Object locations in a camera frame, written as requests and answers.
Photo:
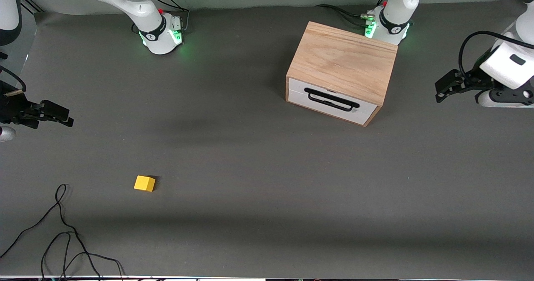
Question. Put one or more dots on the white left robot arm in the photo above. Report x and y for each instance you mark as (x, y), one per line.
(396, 5)

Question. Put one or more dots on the yellow block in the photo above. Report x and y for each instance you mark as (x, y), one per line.
(144, 183)

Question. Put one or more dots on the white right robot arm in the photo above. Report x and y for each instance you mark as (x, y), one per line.
(137, 1)

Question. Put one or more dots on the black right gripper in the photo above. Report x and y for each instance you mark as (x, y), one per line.
(12, 107)

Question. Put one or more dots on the wooden drawer cabinet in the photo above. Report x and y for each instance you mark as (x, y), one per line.
(342, 59)

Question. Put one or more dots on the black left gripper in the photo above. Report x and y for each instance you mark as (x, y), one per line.
(473, 81)

